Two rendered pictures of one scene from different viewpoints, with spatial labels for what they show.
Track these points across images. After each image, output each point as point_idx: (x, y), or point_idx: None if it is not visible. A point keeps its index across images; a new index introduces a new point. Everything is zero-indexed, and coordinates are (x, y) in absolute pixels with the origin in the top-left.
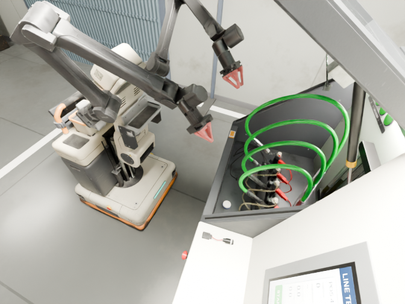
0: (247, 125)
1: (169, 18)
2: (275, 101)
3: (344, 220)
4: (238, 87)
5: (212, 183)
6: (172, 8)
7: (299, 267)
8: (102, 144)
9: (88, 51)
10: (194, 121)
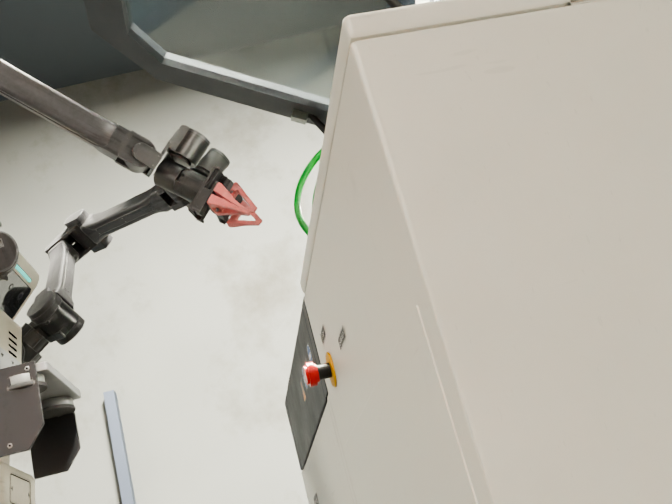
0: (302, 218)
1: (63, 259)
2: (320, 151)
3: (424, 1)
4: (254, 208)
5: (296, 338)
6: (63, 250)
7: None
8: None
9: (21, 73)
10: (201, 179)
